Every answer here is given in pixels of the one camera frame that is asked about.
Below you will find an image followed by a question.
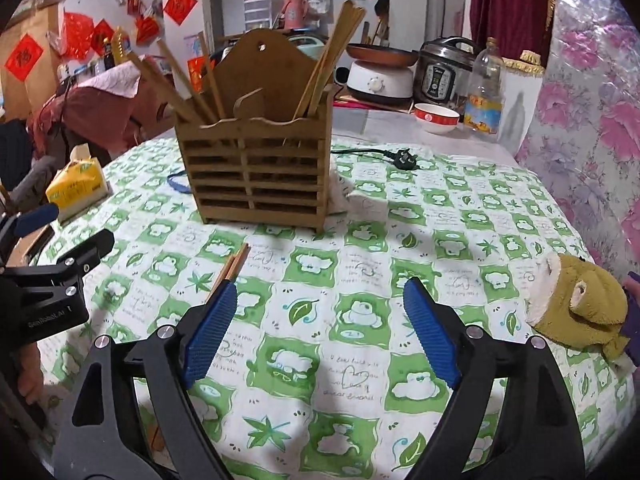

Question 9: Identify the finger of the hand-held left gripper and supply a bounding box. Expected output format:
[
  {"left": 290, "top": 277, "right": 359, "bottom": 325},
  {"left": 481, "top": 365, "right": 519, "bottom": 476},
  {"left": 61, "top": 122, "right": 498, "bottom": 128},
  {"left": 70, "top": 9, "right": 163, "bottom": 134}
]
[
  {"left": 52, "top": 230, "right": 116, "bottom": 286},
  {"left": 0, "top": 203, "right": 60, "bottom": 261}
]

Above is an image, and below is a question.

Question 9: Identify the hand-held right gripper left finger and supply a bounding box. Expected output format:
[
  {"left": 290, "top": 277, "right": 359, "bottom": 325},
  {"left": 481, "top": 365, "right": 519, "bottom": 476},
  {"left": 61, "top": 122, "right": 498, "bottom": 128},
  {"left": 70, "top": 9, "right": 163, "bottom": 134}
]
[{"left": 52, "top": 282, "right": 239, "bottom": 480}]

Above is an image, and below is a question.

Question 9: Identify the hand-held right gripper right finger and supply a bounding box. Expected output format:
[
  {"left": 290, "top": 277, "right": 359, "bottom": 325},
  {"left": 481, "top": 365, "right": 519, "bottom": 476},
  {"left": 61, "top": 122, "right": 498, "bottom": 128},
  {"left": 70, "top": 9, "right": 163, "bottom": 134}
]
[{"left": 402, "top": 276, "right": 586, "bottom": 480}]

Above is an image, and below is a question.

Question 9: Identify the wooden slatted utensil holder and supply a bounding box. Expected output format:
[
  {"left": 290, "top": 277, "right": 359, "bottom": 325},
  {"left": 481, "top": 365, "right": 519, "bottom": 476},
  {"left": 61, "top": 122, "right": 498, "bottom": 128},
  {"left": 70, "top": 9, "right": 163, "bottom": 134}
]
[{"left": 175, "top": 30, "right": 333, "bottom": 233}]

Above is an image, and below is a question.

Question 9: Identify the person's left hand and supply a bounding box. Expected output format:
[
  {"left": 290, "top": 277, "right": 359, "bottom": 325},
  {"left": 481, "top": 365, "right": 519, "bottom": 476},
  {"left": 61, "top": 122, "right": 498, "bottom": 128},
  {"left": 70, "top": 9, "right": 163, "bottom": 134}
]
[{"left": 17, "top": 345, "right": 46, "bottom": 406}]

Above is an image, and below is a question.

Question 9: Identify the yellow tissue box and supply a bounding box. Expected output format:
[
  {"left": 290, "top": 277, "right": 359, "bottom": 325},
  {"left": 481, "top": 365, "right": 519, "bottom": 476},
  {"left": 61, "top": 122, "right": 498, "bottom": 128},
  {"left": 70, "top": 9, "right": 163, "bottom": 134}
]
[{"left": 45, "top": 144, "right": 112, "bottom": 223}]

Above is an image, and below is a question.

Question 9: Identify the dark cloth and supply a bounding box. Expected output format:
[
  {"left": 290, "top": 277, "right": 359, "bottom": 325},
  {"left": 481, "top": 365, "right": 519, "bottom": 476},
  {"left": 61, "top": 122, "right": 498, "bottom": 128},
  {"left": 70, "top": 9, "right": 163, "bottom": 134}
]
[{"left": 0, "top": 120, "right": 36, "bottom": 201}]

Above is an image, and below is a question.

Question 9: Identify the green patterned tablecloth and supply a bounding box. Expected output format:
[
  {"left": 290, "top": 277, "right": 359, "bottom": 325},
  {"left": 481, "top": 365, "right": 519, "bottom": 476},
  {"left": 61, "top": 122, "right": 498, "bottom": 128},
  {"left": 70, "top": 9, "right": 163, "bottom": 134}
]
[{"left": 37, "top": 135, "right": 631, "bottom": 480}]

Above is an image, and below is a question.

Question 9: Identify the pink cloth covered chair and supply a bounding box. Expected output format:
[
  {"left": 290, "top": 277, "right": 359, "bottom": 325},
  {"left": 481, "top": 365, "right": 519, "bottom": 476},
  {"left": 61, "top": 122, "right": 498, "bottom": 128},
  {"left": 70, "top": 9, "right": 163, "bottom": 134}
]
[{"left": 27, "top": 62, "right": 176, "bottom": 161}]

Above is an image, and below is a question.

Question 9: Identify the white cloth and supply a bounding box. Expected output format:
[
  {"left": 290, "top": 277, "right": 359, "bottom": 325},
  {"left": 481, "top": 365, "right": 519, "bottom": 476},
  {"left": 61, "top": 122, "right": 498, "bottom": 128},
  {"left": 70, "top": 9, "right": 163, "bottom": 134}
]
[{"left": 327, "top": 170, "right": 388, "bottom": 221}]

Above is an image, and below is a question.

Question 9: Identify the olive plush toy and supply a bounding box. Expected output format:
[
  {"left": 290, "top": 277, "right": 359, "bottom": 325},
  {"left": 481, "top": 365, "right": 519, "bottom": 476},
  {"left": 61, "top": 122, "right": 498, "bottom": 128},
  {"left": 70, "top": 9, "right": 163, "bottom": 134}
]
[{"left": 525, "top": 252, "right": 632, "bottom": 367}]

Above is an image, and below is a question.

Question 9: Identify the red square paper decoration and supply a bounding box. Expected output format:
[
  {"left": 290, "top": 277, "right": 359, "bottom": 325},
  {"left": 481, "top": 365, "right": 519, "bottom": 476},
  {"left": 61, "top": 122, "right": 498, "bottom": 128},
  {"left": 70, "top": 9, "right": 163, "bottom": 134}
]
[{"left": 5, "top": 34, "right": 45, "bottom": 82}]

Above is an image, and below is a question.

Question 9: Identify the red paper cutting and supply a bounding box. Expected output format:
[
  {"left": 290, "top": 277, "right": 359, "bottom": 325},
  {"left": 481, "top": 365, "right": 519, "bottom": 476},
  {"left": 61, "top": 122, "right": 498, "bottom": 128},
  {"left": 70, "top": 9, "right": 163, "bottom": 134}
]
[
  {"left": 134, "top": 14, "right": 162, "bottom": 46},
  {"left": 62, "top": 11, "right": 96, "bottom": 61},
  {"left": 90, "top": 19, "right": 116, "bottom": 48}
]

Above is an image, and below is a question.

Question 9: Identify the yellow oil bottle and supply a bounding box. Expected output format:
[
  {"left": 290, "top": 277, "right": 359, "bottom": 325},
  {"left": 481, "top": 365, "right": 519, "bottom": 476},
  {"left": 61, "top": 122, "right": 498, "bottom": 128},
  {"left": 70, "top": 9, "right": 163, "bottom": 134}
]
[{"left": 111, "top": 27, "right": 132, "bottom": 66}]

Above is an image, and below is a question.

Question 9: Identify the purple cloth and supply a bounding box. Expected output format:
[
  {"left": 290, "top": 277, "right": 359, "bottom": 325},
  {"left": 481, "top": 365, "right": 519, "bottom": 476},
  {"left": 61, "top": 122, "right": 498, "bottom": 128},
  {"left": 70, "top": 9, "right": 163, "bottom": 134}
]
[{"left": 620, "top": 271, "right": 640, "bottom": 341}]

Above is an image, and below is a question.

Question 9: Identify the red shopping bag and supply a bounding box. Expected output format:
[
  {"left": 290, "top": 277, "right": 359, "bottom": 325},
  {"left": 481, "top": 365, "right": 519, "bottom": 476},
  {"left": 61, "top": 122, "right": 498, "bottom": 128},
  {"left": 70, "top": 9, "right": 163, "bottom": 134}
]
[{"left": 187, "top": 56, "right": 211, "bottom": 92}]

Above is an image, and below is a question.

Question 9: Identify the red and white bowl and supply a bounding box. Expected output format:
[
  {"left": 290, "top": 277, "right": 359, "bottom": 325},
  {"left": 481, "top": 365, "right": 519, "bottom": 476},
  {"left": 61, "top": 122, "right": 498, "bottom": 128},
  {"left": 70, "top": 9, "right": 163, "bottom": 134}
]
[{"left": 414, "top": 103, "right": 461, "bottom": 135}]

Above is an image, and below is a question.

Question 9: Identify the clear plastic bottle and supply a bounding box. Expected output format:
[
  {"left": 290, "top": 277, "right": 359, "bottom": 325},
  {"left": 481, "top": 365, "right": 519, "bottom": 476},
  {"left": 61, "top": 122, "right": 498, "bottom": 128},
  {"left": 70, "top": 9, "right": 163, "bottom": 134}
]
[{"left": 464, "top": 37, "right": 505, "bottom": 142}]

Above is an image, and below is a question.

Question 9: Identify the white electric cooker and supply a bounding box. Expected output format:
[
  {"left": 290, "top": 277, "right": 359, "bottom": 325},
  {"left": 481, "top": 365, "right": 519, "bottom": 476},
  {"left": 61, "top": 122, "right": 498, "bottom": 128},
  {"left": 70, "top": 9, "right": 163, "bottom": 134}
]
[{"left": 346, "top": 60, "right": 415, "bottom": 106}]

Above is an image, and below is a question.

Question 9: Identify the steel pressure cooker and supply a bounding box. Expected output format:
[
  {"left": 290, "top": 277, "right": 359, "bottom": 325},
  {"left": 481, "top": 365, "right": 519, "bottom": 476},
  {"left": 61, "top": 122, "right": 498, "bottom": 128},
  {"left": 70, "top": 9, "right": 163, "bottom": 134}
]
[{"left": 412, "top": 36, "right": 476, "bottom": 108}]

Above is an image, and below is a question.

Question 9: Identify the red diamond paper decoration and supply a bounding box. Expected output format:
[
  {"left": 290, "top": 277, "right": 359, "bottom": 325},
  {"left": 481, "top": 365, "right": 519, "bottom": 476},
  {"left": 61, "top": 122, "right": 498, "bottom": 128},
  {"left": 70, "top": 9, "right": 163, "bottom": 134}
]
[{"left": 162, "top": 0, "right": 198, "bottom": 26}]

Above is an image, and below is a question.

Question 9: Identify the floral mattress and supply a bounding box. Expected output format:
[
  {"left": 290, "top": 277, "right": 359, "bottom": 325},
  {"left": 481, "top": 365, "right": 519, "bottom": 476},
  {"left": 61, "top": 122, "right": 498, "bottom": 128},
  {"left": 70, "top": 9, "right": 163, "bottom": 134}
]
[{"left": 515, "top": 0, "right": 640, "bottom": 281}]

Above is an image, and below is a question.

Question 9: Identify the white refrigerator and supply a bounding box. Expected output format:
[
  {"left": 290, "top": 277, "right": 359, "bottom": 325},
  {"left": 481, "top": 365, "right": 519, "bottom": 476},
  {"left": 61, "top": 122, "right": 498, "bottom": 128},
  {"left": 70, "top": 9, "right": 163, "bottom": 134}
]
[{"left": 162, "top": 0, "right": 226, "bottom": 76}]

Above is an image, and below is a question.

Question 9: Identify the brown frying pan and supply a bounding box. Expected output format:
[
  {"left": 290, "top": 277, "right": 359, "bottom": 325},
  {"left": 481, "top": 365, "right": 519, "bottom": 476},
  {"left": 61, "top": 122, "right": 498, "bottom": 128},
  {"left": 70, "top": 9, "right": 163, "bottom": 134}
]
[{"left": 346, "top": 43, "right": 420, "bottom": 67}]

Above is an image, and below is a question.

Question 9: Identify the gold tassel trim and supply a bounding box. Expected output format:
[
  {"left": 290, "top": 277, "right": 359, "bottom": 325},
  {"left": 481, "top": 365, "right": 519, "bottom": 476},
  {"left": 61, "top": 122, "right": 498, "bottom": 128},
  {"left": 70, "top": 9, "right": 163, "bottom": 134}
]
[{"left": 502, "top": 50, "right": 546, "bottom": 76}]

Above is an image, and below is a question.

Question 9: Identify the mint green rice cooker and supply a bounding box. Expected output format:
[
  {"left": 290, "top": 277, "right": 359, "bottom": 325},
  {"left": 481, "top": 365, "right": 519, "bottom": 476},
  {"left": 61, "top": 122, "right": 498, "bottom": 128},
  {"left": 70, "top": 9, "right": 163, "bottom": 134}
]
[{"left": 287, "top": 34, "right": 331, "bottom": 61}]

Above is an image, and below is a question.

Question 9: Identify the maroon curtain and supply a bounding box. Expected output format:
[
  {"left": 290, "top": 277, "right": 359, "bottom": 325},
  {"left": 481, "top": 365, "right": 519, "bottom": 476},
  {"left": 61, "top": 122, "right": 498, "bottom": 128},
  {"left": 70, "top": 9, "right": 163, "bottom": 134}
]
[{"left": 470, "top": 0, "right": 556, "bottom": 68}]

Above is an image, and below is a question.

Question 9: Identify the black power plug cable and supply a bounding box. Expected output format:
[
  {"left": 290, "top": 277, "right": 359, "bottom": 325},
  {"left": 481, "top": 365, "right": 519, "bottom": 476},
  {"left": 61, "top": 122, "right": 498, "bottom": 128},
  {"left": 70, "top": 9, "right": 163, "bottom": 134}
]
[{"left": 332, "top": 146, "right": 426, "bottom": 172}]

